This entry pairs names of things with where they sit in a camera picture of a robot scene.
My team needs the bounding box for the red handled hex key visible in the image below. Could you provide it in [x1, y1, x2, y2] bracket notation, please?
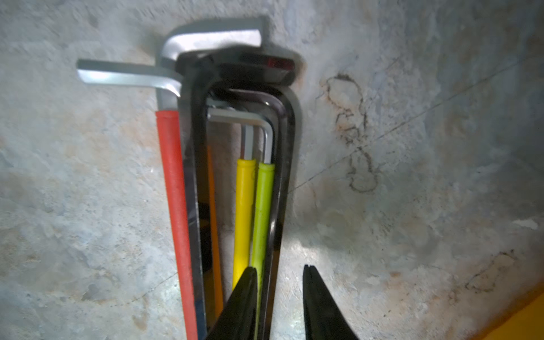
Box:
[156, 25, 262, 339]

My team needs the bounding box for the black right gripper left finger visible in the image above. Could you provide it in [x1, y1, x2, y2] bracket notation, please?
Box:
[205, 267, 258, 340]

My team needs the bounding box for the yellow handled hex key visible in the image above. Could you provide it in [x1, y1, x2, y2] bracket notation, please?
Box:
[232, 125, 256, 289]

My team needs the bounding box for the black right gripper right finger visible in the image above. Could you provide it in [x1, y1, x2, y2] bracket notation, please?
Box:
[303, 265, 358, 340]

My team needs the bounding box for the large black hex key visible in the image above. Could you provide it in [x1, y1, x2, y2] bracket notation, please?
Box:
[174, 47, 297, 339]

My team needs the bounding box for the thin black hex key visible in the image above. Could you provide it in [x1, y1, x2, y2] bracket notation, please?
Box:
[216, 88, 296, 339]

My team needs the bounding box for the orange handled hex key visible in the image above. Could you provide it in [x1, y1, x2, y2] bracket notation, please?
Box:
[76, 59, 224, 325]

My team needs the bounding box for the green handled hex key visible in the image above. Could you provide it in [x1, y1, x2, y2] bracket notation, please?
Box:
[207, 109, 275, 331]

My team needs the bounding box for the yellow storage tray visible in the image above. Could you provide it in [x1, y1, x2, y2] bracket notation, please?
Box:
[484, 294, 543, 340]

